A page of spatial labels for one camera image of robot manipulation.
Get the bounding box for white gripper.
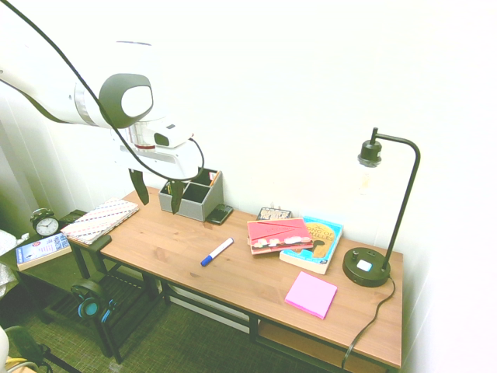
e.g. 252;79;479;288
111;126;204;216

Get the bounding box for white marker with blue cap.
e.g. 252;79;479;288
200;237;235;267

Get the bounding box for grey fabric desk organizer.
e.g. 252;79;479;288
158;167;224;223

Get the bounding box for striped patterned notebook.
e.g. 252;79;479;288
60;197;140;246

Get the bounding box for black smartphone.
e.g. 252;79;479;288
206;204;235;226

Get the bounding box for black alarm clock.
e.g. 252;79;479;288
30;208;61;237

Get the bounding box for small dark book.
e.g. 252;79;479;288
256;206;293;222

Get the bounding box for red book with sticky tabs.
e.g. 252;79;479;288
246;217;315;256

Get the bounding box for black and blue headphones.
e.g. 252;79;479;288
70;279;117;324

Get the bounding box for blue and white paperback book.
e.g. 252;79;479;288
15;233;73;272

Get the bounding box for black side table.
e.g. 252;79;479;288
0;209;121;364

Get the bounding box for blue Song of Achilles book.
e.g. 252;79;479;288
279;215;344;276

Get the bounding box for pink sticky note pad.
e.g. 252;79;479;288
284;270;339;320

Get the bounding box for black desk lamp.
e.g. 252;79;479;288
342;127;422;288

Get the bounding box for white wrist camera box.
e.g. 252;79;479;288
153;120;194;149

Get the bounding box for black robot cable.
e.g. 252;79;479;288
0;0;206;182

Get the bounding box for wooden desk with black frame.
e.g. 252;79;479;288
68;186;404;373

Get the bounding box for black lamp power cord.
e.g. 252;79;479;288
340;274;397;370

